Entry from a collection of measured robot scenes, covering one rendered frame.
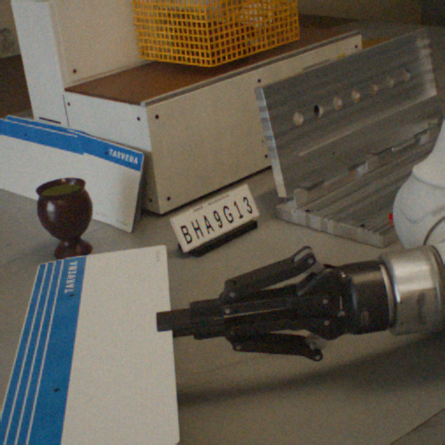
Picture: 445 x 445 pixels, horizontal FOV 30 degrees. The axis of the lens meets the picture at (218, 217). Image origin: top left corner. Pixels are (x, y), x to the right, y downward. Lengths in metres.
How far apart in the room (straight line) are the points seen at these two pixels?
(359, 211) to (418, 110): 0.34
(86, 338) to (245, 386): 0.18
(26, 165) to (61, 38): 0.26
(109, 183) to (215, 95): 0.23
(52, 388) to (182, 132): 0.67
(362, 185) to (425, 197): 0.40
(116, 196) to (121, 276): 0.41
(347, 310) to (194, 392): 0.19
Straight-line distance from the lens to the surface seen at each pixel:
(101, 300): 0.95
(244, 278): 0.87
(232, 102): 1.46
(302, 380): 0.94
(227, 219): 1.28
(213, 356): 1.00
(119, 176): 1.38
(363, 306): 0.87
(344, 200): 1.34
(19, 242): 1.40
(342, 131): 1.42
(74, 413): 0.78
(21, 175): 1.62
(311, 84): 1.37
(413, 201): 1.02
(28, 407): 0.80
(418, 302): 0.87
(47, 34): 1.51
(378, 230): 1.22
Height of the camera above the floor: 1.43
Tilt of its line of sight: 23 degrees down
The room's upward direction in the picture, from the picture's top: 7 degrees counter-clockwise
